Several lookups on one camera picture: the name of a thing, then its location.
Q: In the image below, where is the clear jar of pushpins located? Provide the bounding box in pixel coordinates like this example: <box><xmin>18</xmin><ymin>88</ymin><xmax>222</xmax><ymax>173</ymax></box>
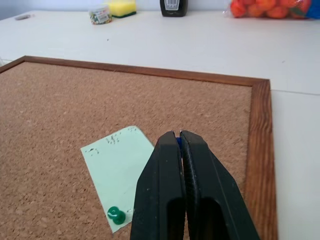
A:
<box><xmin>88</xmin><ymin>4</ymin><xmax>113</xmax><ymax>26</ymax></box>

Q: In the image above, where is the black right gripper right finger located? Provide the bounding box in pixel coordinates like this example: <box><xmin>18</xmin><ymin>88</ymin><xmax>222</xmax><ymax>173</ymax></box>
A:
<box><xmin>179</xmin><ymin>129</ymin><xmax>261</xmax><ymax>240</ymax></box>

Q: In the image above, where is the yellow sponge with green base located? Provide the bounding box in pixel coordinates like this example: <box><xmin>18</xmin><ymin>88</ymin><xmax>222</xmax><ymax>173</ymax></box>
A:
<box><xmin>108</xmin><ymin>0</ymin><xmax>137</xmax><ymax>19</ymax></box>

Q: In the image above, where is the dark bottle with barcode label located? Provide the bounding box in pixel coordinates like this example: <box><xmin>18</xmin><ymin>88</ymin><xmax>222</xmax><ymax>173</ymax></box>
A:
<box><xmin>160</xmin><ymin>0</ymin><xmax>189</xmax><ymax>18</ymax></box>

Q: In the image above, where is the grey table cable grommet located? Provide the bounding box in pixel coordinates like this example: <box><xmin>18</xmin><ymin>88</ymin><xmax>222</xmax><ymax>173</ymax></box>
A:
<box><xmin>14</xmin><ymin>14</ymin><xmax>36</xmax><ymax>21</ymax></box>

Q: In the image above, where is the light green paper note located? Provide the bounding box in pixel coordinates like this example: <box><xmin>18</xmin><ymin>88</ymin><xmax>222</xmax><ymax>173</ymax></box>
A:
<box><xmin>80</xmin><ymin>125</ymin><xmax>155</xmax><ymax>235</ymax></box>

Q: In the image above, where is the green pushpin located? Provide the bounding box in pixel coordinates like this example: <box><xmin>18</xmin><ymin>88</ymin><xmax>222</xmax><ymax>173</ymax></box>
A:
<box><xmin>107</xmin><ymin>206</ymin><xmax>126</xmax><ymax>225</ymax></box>

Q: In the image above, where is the wood-framed cork board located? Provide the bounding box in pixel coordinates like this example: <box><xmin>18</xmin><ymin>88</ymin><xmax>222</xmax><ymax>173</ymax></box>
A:
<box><xmin>0</xmin><ymin>55</ymin><xmax>279</xmax><ymax>240</ymax></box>

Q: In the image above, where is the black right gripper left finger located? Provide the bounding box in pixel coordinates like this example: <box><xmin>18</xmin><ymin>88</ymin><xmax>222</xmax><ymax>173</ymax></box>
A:
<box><xmin>129</xmin><ymin>131</ymin><xmax>187</xmax><ymax>240</ymax></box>

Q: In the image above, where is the bag of orange fruit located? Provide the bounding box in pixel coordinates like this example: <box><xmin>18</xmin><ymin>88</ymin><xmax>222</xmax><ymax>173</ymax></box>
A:
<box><xmin>223</xmin><ymin>0</ymin><xmax>313</xmax><ymax>20</ymax></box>

